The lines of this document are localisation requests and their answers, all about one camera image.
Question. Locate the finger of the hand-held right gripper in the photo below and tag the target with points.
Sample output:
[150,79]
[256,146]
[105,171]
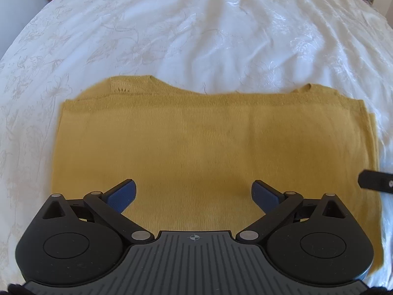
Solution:
[376,181]

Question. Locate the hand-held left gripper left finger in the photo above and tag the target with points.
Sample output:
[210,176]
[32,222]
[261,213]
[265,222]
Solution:
[122,195]

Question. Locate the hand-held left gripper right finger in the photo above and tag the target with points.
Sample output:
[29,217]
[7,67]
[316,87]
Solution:
[264,195]

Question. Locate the yellow knit sweater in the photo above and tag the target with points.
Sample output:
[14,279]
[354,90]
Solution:
[199,144]

